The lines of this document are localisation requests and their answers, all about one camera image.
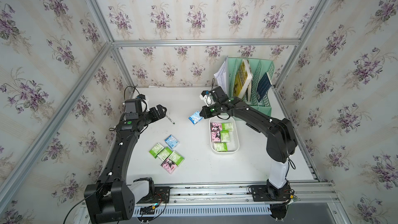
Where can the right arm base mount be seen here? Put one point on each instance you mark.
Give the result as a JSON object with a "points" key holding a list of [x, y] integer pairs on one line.
{"points": [[268, 192]]}

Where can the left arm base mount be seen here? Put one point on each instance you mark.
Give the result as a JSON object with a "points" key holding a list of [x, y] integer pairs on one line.
{"points": [[145, 191]]}

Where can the white paper stack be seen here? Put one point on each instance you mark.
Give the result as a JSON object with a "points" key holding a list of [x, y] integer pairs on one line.
{"points": [[222, 76]]}

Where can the thin book in organizer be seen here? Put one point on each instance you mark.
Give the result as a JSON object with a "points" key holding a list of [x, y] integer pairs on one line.
{"points": [[249, 93]]}

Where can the red capped marker pen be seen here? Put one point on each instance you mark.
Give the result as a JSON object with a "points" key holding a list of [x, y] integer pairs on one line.
{"points": [[170, 119]]}

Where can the yellow book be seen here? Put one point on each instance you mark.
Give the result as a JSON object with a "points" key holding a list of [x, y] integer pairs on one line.
{"points": [[243, 79]]}

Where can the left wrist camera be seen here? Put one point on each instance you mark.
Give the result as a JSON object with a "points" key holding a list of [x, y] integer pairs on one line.
{"points": [[142, 98]]}

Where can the white plastic storage box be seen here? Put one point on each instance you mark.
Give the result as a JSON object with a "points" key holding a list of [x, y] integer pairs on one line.
{"points": [[233, 144]]}

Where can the dark blue notebook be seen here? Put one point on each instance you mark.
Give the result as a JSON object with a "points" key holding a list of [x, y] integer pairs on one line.
{"points": [[263, 87]]}

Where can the green tissue pack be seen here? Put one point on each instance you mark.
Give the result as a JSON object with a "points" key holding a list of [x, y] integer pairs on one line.
{"points": [[164, 154], [225, 136], [176, 158], [156, 149], [220, 147], [227, 126]]}

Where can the aluminium mounting rail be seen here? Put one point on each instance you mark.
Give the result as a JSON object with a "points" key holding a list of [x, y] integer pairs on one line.
{"points": [[246, 193]]}

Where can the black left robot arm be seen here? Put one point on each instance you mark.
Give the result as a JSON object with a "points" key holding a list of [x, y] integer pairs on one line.
{"points": [[111, 198]]}

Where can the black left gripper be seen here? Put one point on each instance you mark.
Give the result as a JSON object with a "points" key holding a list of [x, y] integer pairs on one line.
{"points": [[154, 116]]}

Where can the pink tissue pack bottom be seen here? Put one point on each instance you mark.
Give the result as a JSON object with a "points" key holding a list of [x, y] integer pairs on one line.
{"points": [[169, 165]]}

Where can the blue tissue pack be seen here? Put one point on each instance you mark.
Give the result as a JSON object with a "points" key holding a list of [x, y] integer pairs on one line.
{"points": [[172, 142], [195, 118]]}

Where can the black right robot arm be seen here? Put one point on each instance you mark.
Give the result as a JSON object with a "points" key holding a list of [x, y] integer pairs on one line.
{"points": [[281, 140]]}

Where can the pink tissue pack top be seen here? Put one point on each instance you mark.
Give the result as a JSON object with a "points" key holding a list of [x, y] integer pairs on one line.
{"points": [[216, 126]]}

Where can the pink tissue pack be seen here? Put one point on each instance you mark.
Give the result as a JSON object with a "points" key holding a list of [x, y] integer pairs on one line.
{"points": [[216, 126], [169, 165], [215, 136]]}

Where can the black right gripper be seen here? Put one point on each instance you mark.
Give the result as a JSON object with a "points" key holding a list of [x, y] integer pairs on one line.
{"points": [[203, 112]]}

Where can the green plastic file organizer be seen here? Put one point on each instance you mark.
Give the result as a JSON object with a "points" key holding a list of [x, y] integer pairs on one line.
{"points": [[259, 68]]}

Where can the aluminium frame profiles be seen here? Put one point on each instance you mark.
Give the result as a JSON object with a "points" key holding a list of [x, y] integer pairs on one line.
{"points": [[47, 45]]}

